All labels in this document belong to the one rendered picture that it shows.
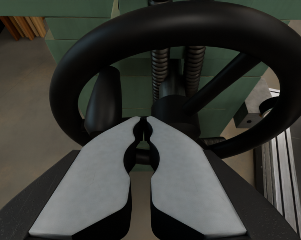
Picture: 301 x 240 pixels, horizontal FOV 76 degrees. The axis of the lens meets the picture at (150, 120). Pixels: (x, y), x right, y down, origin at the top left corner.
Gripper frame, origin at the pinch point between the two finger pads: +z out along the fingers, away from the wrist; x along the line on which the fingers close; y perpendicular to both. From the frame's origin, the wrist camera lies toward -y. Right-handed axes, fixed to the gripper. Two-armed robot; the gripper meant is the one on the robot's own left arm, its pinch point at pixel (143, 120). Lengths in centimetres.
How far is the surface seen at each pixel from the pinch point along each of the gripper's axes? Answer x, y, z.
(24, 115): -76, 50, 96
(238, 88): 21.9, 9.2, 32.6
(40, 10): -16.4, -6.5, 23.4
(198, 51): 6.2, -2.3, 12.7
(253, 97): 28.3, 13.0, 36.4
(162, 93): 2.2, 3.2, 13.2
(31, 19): -90, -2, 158
